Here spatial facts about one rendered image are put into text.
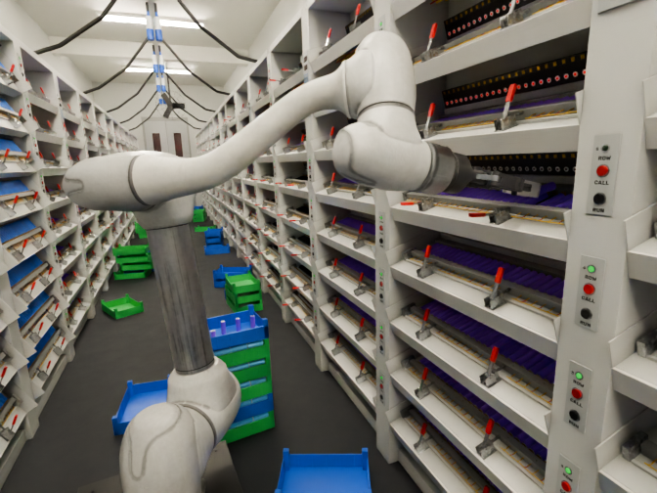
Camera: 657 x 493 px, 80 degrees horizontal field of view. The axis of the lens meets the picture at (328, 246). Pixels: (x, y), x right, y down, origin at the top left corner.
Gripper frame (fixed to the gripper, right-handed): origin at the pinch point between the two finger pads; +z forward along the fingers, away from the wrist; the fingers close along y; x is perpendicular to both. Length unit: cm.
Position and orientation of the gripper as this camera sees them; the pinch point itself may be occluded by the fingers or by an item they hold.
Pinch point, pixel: (521, 188)
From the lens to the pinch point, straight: 91.0
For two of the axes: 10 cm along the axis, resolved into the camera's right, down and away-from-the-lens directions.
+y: -3.7, -1.9, 9.1
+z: 9.2, 1.0, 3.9
